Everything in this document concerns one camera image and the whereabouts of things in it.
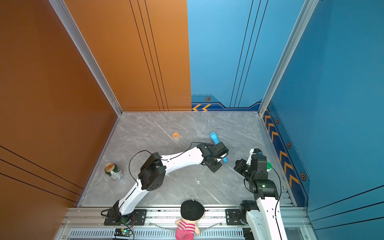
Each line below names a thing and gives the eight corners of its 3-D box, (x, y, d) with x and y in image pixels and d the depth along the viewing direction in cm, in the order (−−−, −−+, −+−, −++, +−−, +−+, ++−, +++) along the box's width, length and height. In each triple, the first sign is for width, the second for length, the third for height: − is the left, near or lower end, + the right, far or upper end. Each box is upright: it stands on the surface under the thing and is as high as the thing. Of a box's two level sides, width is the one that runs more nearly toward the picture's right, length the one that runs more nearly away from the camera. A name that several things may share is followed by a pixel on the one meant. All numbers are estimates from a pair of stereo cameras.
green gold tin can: (111, 181, 88) (101, 173, 79) (115, 171, 91) (106, 163, 82) (122, 180, 87) (113, 173, 79) (125, 171, 91) (117, 163, 82)
